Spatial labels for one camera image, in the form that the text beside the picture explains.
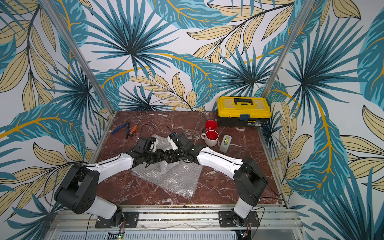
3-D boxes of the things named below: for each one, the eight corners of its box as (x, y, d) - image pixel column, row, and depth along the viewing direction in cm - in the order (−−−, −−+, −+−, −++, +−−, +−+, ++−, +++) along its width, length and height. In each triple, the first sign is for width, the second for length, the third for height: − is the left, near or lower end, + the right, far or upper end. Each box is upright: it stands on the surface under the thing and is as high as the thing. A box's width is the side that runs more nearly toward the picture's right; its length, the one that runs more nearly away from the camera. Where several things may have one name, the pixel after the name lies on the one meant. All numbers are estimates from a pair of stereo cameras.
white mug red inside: (206, 148, 102) (207, 142, 95) (201, 138, 107) (202, 132, 100) (218, 144, 104) (220, 138, 98) (213, 135, 109) (214, 128, 103)
